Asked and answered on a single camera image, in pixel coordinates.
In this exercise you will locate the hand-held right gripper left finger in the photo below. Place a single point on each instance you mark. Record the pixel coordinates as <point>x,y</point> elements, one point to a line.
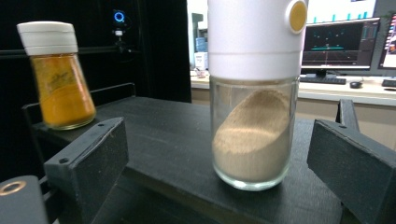
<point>93,168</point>

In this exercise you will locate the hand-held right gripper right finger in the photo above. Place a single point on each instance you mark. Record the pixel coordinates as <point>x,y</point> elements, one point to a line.
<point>358,168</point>

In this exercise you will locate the orange spice jar white lid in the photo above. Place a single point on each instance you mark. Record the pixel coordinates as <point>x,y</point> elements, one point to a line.
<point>62,93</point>

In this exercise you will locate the black two-tier shelf rack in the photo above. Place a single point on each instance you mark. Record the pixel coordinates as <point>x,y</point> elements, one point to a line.
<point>174,140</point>

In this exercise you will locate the beige powder jar white cap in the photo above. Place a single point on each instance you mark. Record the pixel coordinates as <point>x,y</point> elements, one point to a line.
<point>252,140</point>

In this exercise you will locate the light office desk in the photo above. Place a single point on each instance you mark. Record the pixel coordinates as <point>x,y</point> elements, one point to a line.
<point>348,93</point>

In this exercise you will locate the black computer mouse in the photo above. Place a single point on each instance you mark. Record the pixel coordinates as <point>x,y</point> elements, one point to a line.
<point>356,84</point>

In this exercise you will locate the black keyboard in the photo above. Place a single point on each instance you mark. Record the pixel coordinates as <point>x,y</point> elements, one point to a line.
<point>323,80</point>
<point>389,82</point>

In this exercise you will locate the wide computer monitor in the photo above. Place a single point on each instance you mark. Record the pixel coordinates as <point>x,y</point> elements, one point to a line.
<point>339,43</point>

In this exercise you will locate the computer monitor with bright screen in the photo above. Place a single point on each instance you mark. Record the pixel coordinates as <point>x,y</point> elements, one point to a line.
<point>389,43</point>

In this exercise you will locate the blue water bottle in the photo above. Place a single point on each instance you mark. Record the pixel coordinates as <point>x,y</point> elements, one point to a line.
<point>201,44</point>

